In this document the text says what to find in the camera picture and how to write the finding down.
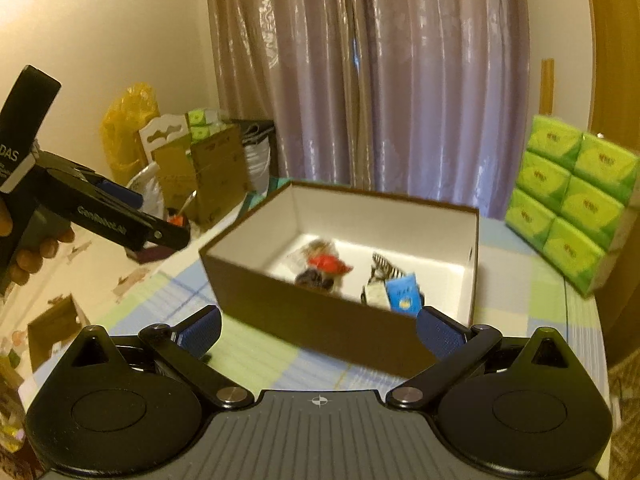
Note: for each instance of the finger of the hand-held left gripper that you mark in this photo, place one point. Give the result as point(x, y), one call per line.
point(120, 192)
point(160, 232)

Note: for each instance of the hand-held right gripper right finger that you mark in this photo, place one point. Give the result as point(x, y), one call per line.
point(437, 330)

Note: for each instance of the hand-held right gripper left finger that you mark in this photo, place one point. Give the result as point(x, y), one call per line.
point(202, 330)

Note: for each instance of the blue cream tube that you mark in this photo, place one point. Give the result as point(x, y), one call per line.
point(402, 292)

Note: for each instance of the leopard print hair clip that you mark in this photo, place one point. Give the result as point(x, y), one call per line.
point(385, 265)

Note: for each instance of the brown cardboard box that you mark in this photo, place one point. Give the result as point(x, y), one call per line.
point(310, 320)

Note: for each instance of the dark brown flower scrunchie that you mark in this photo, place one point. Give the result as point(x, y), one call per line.
point(312, 280)

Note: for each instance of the red snack packet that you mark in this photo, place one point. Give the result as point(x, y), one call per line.
point(327, 262)

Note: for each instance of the person's left hand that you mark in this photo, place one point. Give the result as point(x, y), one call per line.
point(42, 250)

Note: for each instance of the metal spoon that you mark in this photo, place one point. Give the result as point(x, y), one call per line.
point(187, 204)

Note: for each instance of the brown carton with white hanger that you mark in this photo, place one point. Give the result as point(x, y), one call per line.
point(172, 170)

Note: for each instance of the yellow plastic bag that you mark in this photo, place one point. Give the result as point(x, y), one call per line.
point(125, 125)

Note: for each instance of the open cardboard carton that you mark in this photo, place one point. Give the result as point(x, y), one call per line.
point(220, 170)

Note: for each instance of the checked tablecloth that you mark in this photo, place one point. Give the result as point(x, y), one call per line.
point(525, 310)

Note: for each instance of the pale green tissue pack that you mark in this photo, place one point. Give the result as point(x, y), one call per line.
point(197, 120)

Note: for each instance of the white paper bag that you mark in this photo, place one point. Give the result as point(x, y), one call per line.
point(257, 160)

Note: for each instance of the stack of green tissue packs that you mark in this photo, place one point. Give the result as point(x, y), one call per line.
point(565, 200)

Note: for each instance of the quilted chair cover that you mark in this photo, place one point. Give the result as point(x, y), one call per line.
point(625, 375)

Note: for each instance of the pile of assorted packages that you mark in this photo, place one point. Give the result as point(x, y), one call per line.
point(12, 410)

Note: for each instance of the mauve curtain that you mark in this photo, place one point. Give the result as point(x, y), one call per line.
point(400, 85)

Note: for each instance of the wooden door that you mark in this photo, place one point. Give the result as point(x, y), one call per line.
point(615, 60)

